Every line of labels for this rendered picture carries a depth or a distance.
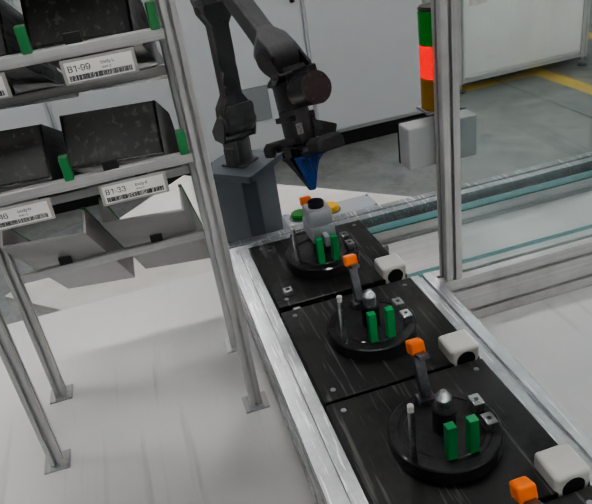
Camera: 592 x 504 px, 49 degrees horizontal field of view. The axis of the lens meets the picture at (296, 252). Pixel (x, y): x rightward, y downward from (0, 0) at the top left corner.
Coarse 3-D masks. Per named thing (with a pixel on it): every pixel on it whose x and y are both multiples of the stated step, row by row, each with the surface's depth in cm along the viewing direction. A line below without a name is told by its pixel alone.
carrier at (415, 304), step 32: (384, 288) 113; (416, 288) 112; (288, 320) 109; (320, 320) 108; (352, 320) 103; (384, 320) 102; (416, 320) 101; (448, 320) 103; (320, 352) 100; (352, 352) 97; (384, 352) 96; (448, 352) 94; (320, 384) 94; (352, 384) 93; (384, 384) 92
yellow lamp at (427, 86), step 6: (420, 78) 102; (420, 84) 102; (426, 84) 100; (432, 84) 100; (426, 90) 101; (432, 90) 100; (426, 96) 101; (432, 96) 101; (426, 102) 102; (432, 102) 101; (426, 108) 102; (432, 108) 102
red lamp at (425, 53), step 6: (420, 48) 99; (426, 48) 97; (420, 54) 99; (426, 54) 98; (432, 54) 97; (420, 60) 100; (426, 60) 98; (432, 60) 98; (420, 66) 100; (426, 66) 99; (432, 66) 98; (420, 72) 101; (426, 72) 99; (432, 72) 99; (426, 78) 100; (432, 78) 99
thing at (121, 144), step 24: (72, 120) 88; (96, 120) 88; (120, 120) 88; (144, 120) 88; (168, 120) 98; (72, 144) 88; (96, 144) 88; (120, 144) 88; (144, 144) 88; (168, 144) 94; (72, 168) 88; (96, 168) 91
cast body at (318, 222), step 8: (312, 200) 119; (320, 200) 118; (304, 208) 119; (312, 208) 118; (320, 208) 118; (328, 208) 117; (304, 216) 120; (312, 216) 117; (320, 216) 117; (328, 216) 118; (304, 224) 122; (312, 224) 117; (320, 224) 118; (328, 224) 118; (312, 232) 118; (320, 232) 118; (328, 232) 118; (312, 240) 119; (328, 240) 117
